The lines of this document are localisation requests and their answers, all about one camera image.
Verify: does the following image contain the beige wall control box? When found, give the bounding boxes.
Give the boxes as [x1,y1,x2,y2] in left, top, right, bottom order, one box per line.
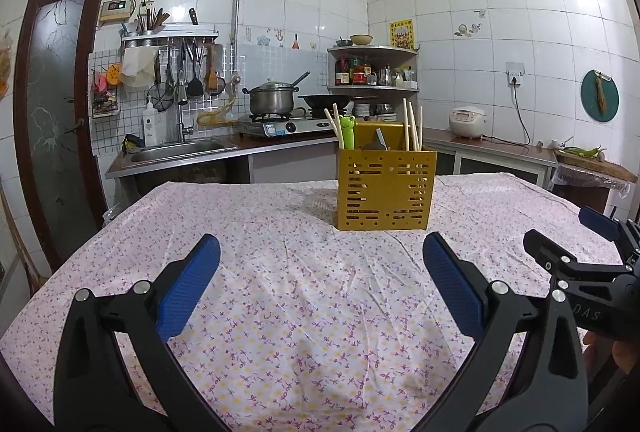
[97,0,136,23]

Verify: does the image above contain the black wok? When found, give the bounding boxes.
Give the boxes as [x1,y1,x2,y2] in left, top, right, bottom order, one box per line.
[297,92,353,110]

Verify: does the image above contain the floral tablecloth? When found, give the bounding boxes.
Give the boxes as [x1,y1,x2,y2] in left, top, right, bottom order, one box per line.
[0,172,626,432]

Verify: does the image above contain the wooden cutting board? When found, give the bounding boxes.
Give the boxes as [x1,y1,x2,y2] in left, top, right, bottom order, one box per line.
[554,147,638,183]

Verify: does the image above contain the yellow hose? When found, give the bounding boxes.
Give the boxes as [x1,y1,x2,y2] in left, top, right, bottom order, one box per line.
[196,92,241,127]

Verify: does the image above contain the cup of kitchen utensils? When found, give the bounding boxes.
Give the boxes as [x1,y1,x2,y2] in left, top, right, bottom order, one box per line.
[135,6,171,35]

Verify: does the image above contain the teal round board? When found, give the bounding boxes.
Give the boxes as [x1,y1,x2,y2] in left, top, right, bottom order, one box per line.
[580,69,620,123]

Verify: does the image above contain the row of sauce jars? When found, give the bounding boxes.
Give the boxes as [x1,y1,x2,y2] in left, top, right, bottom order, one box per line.
[334,56,376,86]

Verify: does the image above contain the white soap bottle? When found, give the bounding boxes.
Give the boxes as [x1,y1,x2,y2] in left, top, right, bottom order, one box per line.
[142,96,160,147]

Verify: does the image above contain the white hanging cloth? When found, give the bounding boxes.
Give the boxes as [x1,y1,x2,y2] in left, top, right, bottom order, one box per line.
[121,49,158,87]

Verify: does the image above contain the yellow perforated utensil holder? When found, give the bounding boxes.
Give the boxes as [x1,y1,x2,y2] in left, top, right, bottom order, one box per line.
[334,122,438,231]

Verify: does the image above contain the metal faucet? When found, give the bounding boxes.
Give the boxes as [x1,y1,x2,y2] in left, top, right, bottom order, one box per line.
[175,99,195,143]

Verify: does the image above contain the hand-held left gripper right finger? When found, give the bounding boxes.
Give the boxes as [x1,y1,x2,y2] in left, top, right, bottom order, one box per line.
[395,232,588,432]

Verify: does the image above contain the steel kitchen sink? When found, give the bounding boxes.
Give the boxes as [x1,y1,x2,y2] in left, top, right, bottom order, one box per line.
[130,138,238,163]

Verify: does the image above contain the corner shelf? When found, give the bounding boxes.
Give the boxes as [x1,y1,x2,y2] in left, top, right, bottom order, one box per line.
[327,44,420,123]

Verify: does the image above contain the metal spoon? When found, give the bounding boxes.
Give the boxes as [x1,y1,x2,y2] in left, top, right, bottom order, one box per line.
[361,128,392,153]

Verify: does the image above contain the white rice cooker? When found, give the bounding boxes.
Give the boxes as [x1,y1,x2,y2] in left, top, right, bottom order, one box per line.
[448,106,488,141]

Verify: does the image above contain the green handled fork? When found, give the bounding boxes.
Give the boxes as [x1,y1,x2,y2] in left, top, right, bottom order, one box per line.
[339,113,358,151]

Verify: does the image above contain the gas stove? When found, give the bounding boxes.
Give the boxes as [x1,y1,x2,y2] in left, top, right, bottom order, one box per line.
[236,109,346,140]

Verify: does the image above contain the small wire basket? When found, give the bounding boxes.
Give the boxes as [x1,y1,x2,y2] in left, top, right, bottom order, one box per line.
[91,92,121,120]

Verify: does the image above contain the brown hanging wooden spatula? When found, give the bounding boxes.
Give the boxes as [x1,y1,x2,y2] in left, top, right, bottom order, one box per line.
[204,42,226,95]

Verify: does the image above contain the hanging wire strainer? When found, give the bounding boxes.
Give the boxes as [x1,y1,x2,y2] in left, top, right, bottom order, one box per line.
[150,82,176,110]

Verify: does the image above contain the steel cooking pot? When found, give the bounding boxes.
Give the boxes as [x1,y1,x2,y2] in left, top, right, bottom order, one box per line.
[242,79,300,117]

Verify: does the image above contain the green peppers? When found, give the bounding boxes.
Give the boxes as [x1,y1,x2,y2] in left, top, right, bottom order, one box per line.
[562,146,606,159]

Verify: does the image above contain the group of wooden chopsticks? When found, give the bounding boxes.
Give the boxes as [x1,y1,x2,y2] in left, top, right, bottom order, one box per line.
[324,98,425,153]

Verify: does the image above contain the yellow wall poster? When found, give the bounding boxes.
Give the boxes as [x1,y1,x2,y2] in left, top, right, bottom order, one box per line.
[390,19,416,50]

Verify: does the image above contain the person's right hand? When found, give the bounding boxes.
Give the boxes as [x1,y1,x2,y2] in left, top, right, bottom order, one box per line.
[582,331,638,380]

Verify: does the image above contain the black power cord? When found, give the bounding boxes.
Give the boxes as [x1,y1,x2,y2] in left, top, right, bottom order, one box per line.
[487,84,531,147]

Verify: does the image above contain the white wire grid panel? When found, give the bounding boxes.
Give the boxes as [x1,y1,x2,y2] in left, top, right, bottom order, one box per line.
[89,49,126,157]

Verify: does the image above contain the brown hanging utensil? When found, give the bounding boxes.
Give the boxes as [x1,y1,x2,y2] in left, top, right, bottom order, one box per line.
[592,70,612,113]

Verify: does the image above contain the brown frosted glass door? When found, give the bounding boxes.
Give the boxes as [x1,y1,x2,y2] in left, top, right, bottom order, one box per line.
[12,0,108,271]

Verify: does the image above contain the orange hanging bags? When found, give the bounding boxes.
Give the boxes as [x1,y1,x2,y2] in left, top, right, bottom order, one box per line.
[0,29,13,100]

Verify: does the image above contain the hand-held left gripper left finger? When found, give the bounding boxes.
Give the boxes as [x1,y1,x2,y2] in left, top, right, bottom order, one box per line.
[52,233,236,432]

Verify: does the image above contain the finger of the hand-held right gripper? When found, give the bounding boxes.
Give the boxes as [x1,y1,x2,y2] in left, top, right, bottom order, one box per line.
[523,229,581,285]
[579,207,640,257]

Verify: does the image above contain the metal wall rack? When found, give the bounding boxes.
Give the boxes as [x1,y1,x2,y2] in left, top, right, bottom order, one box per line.
[120,29,220,48]

